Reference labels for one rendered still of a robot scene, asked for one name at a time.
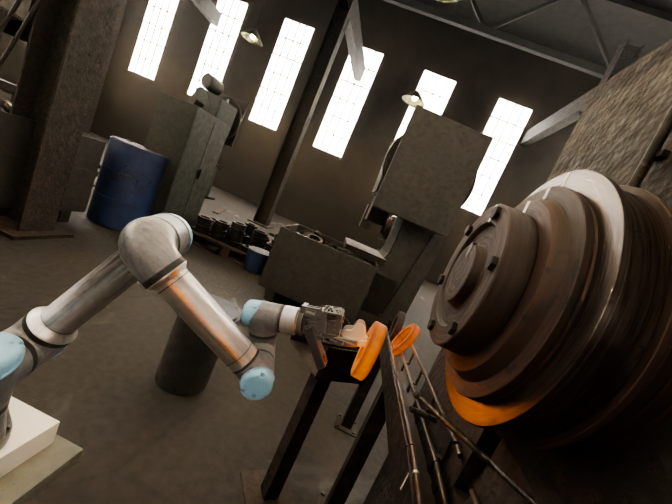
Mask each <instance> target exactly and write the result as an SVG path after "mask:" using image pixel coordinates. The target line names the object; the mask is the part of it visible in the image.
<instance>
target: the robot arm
mask: <svg viewBox="0 0 672 504"><path fill-rule="evenodd" d="M192 240H193V234H192V230H191V228H190V226H189V224H188V223H187V222H186V221H185V220H184V219H183V218H181V217H180V216H178V215H175V214H171V213H158V214H156V215H153V216H148V217H141V218H138V219H135V220H133V221H131V222H129V223H128V224H127V225H126V226H125V227H124V228H123V229H122V231H121V233H120V235H119V239H118V249H119V250H117V251H116V252H115V253H114V254H112V255H111V256H110V257H109V258H107V259H106V260H105V261H104V262H102V263H101V264H100V265H99V266H97V267H96V268H95V269H94V270H92V271H91V272H90V273H89V274H87V275H86V276H85V277H84V278H82V279H81V280H80V281H79V282H77V283H76V284H75V285H74V286H72V287H71V288H70V289H69V290H67V291H66V292H65V293H64V294H62V295H61V296H60V297H59V298H57V299H56V300H55V301H54V302H52V303H51V304H50V305H49V306H43V307H37V308H35V309H33V310H31V311H30V312H29V313H28V314H26V315H25V316H24V317H22V318H21V319H20V320H19V321H17V322H16V323H15V324H14V325H12V326H11V327H9V328H8V329H6V330H4V331H2V332H0V450H1V449H2V448H3V447H4V446H5V445H6V443H7V442H8V440H9V438H10V435H11V431H12V427H13V424H12V419H11V415H10V411H9V407H8V406H9V402H10V399H11V396H12V392H13V389H14V387H15V386H16V384H17V383H19V382H20V381H21V380H23V379H24V378H25V377H27V376H28V375H30V374H31V373H32V372H33V371H35V370H36V369H38V368H39V367H40V366H42V365H43V364H44V363H46V362H47V361H48V360H50V359H51V358H53V357H55V356H56V355H58V354H59V353H61V352H62V351H63V350H64V349H65V348H66V347H67V345H69V344H70V343H71V342H72V341H73V340H74V339H75V338H76V337H77V334H78V328H80V327H81V326H82V325H83V324H85V323H86V322H87V321H88V320H90V319H91V318H92V317H93V316H95V315H96V314H97V313H98V312H100V311H101V310H102V309H103V308H105V307H106V306H107V305H108V304H110V303H111V302H112V301H113V300H115V299H116V298H117V297H118V296H120V295H121V294H122V293H123V292H125V291H126V290H127V289H128V288H130V287H131V286H132V285H133V284H135V283H136V282H137V281H139V282H140V283H141V284H142V285H143V286H144V287H145V289H147V290H149V291H156V292H157V293H158V294H159V295H160V296H161V297H162V298H163V299H164V300H165V302H166V303H167V304H168V305H169V306H170V307H171V308H172V309H173V310H174V311H175V312H176V313H177V314H178V315H179V316H180V317H181V318H182V319H183V320H184V322H185V323H186V324H187V325H188V326H189V327H190V328H191V329H192V330H193V331H194V332H195V333H196V334H197V335H198V336H199V337H200V338H201V339H202V340H203V342H204V343H205V344H206V345H207V346H208V347H209V348H210V349H211V350H212V351H213V352H214V353H215V354H216V355H217V356H218V357H219V358H220V359H221V360H222V362H223V363H224V364H225V365H226V366H227V367H228V368H229V369H230V370H231V371H232V372H233V373H234V374H235V375H236V376H237V377H238V379H239V380H240V390H241V393H242V395H243V396H244V397H246V398H247V399H249V400H261V399H263V398H265V397H267V396H268V395H269V394H270V392H271V391H272V388H273V382H274V380H275V375H274V365H275V348H276V338H277V332H279V333H284V334H289V335H295V334H296V335H298V336H302V334H303V332H304V334H305V337H306V340H307V342H308V345H309V348H310V351H311V354H312V357H313V359H314V363H315V365H316V368H317V369H318V370H320V369H323V368H325V367H326V364H327V362H328V360H327V355H326V354H325V351H324V348H323V345H322V342H324V343H327V344H334V345H338V346H343V347H364V346H365V345H366V343H367V341H368V338H369V337H368V336H367V335H366V326H365V321H364V320H362V319H359V320H357V322H356V323H355V324H354V325H346V326H344V328H343V329H342V323H343V322H344V316H345V315H344V312H345V310H344V308H341V307H336V306H330V305H322V306H321V307H317V306H312V305H309V303H305V302H304V304H303V305H301V309H300V308H299V307H293V306H288V305H283V304H277V303H272V302H267V301H265V300H263V301H260V300H249V301H248V302H246V304H245V305H244V307H243V310H242V314H241V320H242V324H243V325H244V326H247V327H250V329H249V331H250V332H249V338H248V337H247V336H246V335H245V334H244V333H243V332H242V330H241V329H240V328H239V327H238V326H237V325H236V324H235V323H234V322H233V320H232V319H231V318H230V317H229V316H228V315H227V314H226V313H225V311H224V310H223V309H222V308H221V307H220V306H219V305H218V304H217V302H216V301H215V300H214V299H213V298H212V297H211V296H210V295H209V293H208V292H207V291H206V290H205V289H204V288H203V287H202V286H201V284H200V283H199V282H198V281H197V280H196V279H195V278H194V277H193V275H192V274H191V273H190V272H189V271H188V270H187V269H186V263H187V261H186V260H185V259H184V258H183V257H182V256H181V255H183V254H184V253H186V252H187V251H188V249H189V248H190V246H191V244H192Z"/></svg>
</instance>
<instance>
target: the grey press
mask: <svg viewBox="0 0 672 504"><path fill-rule="evenodd" d="M492 141H493V138H491V137H489V136H487V135H484V134H482V133H480V132H478V131H475V130H473V129H471V128H469V127H467V126H464V125H462V124H460V123H458V122H455V121H453V120H451V119H449V118H447V117H444V116H442V115H440V114H438V113H435V112H433V111H431V110H429V109H426V108H424V107H422V106H420V105H416V106H415V108H414V111H413V113H412V115H411V117H410V120H409V122H408V124H407V127H406V129H405V131H404V133H403V134H402V135H400V137H397V138H396V140H395V141H394V142H393V143H392V144H391V146H390V148H389V150H388V152H387V154H386V156H385V159H384V162H383V165H382V168H381V170H380V173H379V175H378V178H377V180H376V183H375V185H374V188H373V190H372V193H373V194H372V195H373V196H374V198H373V200H372V202H371V205H370V204H368V205H367V207H366V209H365V212H364V214H363V216H362V219H361V221H360V223H359V226H360V227H362V228H365V229H367V230H368V229H369V227H370V224H371V222H373V223H375V224H378V225H380V226H382V227H384V225H385V223H386V221H387V218H388V216H389V214H392V215H394V216H396V219H395V221H394V224H393V226H392V228H391V230H390V232H389V235H388V237H387V239H386V241H385V244H384V246H383V247H382V248H381V249H380V250H379V251H378V250H375V249H373V248H371V247H368V246H366V245H364V244H361V243H359V242H356V241H354V240H352V239H349V238H347V237H345V240H344V242H343V243H344V248H345V249H348V250H349V251H351V252H352V253H353V256H355V257H356V254H357V253H359V254H360V256H361V257H362V258H363V259H365V260H368V261H370V265H373V264H374V263H375V262H377V264H378V268H379V269H378V271H377V273H376V276H375V278H374V280H373V282H372V284H371V287H370V289H369V291H368V292H369V293H368V295H367V297H366V298H365V300H364V302H363V304H362V306H361V309H360V311H359V313H358V315H357V317H356V321H357V320H359V319H362V320H364V321H365V325H368V326H370V327H371V326H372V324H373V323H374V322H375V321H378V322H380V323H382V324H384V325H385V326H386V325H387V323H388V321H389V320H391V321H393V320H394V318H395V316H396V315H397V313H398V312H399V311H402V312H404V313H405V314H406V313H407V311H408V309H409V307H410V306H411V304H412V302H413V300H414V298H415V296H416V294H417V292H418V290H419V289H420V287H421V285H422V283H423V281H424V279H425V277H426V275H427V273H428V272H429V270H430V268H431V266H432V264H433V262H434V260H435V258H436V257H437V255H438V253H439V251H440V249H441V247H442V245H443V243H444V241H445V240H446V238H447V236H448V234H449V232H450V230H451V228H452V226H453V224H454V223H455V221H456V219H457V217H458V213H459V210H460V208H461V207H462V206H463V205H464V204H465V203H466V202H467V200H468V199H469V197H470V196H471V194H472V192H473V189H474V187H475V183H476V179H477V172H478V170H479V168H480V166H481V164H482V162H483V160H484V158H485V156H486V154H487V151H488V149H489V147H490V145H491V143H492Z"/></svg>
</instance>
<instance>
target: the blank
mask: <svg viewBox="0 0 672 504"><path fill-rule="evenodd" d="M386 332H387V327H386V326H385V325H384V324H382V323H380V322H378V321H375V322H374V323H373V324H372V326H371V327H370V329H369V331H368V332H367V334H366V335H367V336H368V337H369V338H368V341H367V343H366V345H365V346H364V347H360V348H359V351H358V353H357V355H356V357H355V360H354V363H353V365H352V368H351V376H353V377H355V378H356V379H358V380H360V381H363V380H364V379H365V378H366V376H367V375H368V373H369V372H370V370H371V368H372V367H373V365H374V363H375V361H376V359H377V357H378V355H379V352H380V350H381V348H382V345H383V342H384V340H385V336H386Z"/></svg>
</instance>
